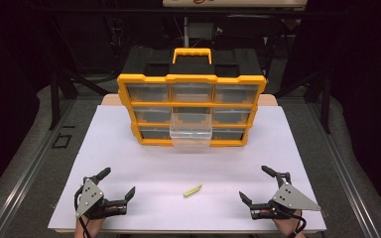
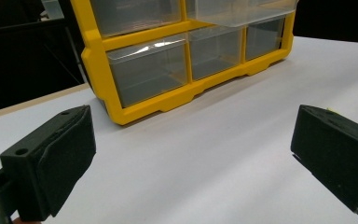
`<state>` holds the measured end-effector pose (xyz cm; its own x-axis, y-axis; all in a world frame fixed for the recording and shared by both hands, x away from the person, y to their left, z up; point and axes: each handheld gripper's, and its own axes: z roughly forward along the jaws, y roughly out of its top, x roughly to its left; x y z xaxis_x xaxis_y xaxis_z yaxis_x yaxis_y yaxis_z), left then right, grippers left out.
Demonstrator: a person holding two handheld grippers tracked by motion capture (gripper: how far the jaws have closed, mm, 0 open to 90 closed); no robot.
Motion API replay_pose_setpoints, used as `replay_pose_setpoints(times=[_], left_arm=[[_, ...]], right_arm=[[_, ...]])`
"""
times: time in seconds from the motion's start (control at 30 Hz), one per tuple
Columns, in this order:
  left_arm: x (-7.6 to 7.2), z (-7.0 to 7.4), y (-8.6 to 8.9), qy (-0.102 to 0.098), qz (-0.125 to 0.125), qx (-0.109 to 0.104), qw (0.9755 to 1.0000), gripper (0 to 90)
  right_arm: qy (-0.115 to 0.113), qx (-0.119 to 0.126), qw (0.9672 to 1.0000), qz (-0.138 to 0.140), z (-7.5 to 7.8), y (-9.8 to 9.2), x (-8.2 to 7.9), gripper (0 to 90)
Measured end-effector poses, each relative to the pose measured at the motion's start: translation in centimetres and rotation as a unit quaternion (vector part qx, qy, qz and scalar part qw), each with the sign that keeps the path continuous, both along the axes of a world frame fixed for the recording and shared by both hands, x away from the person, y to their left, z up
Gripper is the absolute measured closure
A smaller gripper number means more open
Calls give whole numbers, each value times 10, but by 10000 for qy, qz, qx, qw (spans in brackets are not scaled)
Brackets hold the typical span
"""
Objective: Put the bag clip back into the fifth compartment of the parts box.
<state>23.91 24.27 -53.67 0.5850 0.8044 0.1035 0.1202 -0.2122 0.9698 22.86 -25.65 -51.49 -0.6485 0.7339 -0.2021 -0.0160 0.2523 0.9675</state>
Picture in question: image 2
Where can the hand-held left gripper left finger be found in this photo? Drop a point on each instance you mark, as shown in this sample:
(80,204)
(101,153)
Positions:
(59,161)

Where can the grey metal stand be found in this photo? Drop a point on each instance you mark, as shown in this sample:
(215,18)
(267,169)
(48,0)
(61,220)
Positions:
(76,57)

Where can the clear plastic drawer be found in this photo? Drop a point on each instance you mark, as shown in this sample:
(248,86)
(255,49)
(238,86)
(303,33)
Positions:
(242,11)
(264,39)
(216,53)
(149,73)
(136,15)

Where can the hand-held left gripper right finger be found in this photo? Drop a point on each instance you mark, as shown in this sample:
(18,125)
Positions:
(338,149)

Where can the yellow plastic drawer cabinet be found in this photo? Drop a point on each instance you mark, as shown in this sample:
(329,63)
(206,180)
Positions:
(99,67)

